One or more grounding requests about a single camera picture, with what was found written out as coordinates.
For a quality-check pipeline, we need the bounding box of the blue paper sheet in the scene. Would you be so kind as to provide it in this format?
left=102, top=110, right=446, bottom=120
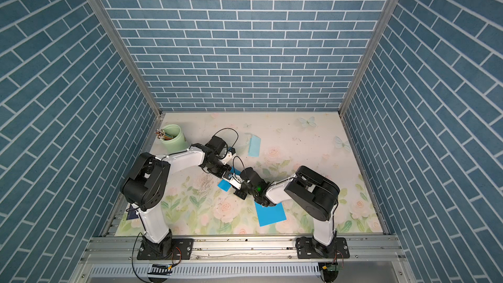
left=217, top=168, right=241, bottom=191
left=254, top=203, right=287, bottom=227

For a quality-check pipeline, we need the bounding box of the light blue square paper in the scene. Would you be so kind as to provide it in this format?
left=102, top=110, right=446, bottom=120
left=248, top=135, right=261, bottom=157

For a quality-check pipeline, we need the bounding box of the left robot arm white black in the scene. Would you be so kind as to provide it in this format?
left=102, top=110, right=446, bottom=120
left=121, top=136, right=236, bottom=259

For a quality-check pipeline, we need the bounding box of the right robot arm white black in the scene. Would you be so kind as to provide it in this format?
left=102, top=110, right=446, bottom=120
left=224, top=166, right=340, bottom=258

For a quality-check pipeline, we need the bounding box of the green pencil cup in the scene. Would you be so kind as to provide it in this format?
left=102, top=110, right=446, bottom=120
left=160, top=124, right=189, bottom=154

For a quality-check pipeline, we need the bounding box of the dark blue notebook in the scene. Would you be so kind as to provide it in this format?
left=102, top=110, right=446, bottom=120
left=126, top=207, right=138, bottom=220

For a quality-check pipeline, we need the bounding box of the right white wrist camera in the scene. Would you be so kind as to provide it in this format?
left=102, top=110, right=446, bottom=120
left=226, top=172, right=243, bottom=190

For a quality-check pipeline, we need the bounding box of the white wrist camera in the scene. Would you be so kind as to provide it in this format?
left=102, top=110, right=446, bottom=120
left=226, top=172, right=243, bottom=190
left=221, top=148, right=236, bottom=165

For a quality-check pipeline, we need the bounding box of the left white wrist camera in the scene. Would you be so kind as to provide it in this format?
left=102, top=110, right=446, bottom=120
left=221, top=148, right=236, bottom=165

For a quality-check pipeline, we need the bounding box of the right camera black cable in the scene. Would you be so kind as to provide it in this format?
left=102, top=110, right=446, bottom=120
left=231, top=155, right=246, bottom=174

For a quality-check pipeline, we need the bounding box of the camera black cable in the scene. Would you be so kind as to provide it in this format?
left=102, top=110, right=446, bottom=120
left=231, top=155, right=246, bottom=174
left=211, top=127, right=240, bottom=149

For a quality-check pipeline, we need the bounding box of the left camera black cable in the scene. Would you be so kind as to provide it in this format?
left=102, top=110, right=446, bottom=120
left=211, top=127, right=240, bottom=149

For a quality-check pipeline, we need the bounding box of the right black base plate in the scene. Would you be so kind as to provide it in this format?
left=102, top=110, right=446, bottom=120
left=295, top=237, right=351, bottom=259

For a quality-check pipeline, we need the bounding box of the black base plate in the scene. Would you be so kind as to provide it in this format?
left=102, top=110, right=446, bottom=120
left=295, top=237, right=351, bottom=259
left=137, top=237, right=195, bottom=262

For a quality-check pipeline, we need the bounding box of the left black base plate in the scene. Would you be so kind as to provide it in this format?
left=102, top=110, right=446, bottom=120
left=137, top=237, right=195, bottom=262

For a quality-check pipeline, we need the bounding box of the aluminium mounting rail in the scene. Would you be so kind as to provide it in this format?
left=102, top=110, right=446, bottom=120
left=81, top=234, right=406, bottom=263

